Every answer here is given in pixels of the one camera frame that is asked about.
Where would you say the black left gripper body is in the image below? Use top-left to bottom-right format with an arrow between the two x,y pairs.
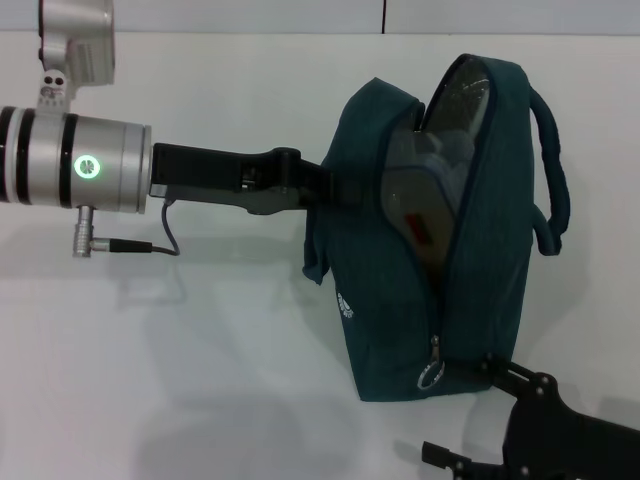
148,142 -> 305,217

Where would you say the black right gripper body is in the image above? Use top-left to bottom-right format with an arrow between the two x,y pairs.
498,392 -> 640,480

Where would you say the clear plastic container blue rim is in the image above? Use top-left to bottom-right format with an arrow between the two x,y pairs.
379,127 -> 476,277

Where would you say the dark teal insulated lunch bag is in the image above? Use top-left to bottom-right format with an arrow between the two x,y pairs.
302,52 -> 572,404

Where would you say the left arm dark cable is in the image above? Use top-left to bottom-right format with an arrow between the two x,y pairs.
72,198 -> 183,259

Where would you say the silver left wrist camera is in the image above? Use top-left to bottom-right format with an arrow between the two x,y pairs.
36,0 -> 119,110

